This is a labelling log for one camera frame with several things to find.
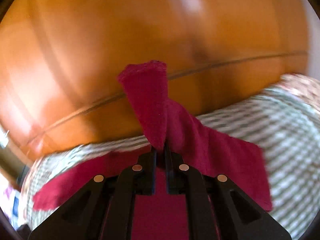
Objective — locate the orange wooden wardrobe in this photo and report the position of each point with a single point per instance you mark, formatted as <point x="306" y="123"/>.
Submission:
<point x="60" y="60"/>

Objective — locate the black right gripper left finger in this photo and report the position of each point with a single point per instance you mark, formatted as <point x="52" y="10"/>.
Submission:
<point x="102" y="210"/>

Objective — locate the red small cloth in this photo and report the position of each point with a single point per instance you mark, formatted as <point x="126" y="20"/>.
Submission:
<point x="165" y="122"/>

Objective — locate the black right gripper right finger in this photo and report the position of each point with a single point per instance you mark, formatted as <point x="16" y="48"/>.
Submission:
<point x="216" y="207"/>

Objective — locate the floral pink quilt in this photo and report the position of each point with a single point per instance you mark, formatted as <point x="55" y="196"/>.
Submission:
<point x="304" y="87"/>

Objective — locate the green white checkered sheet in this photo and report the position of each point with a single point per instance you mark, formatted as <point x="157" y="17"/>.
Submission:
<point x="286" y="128"/>

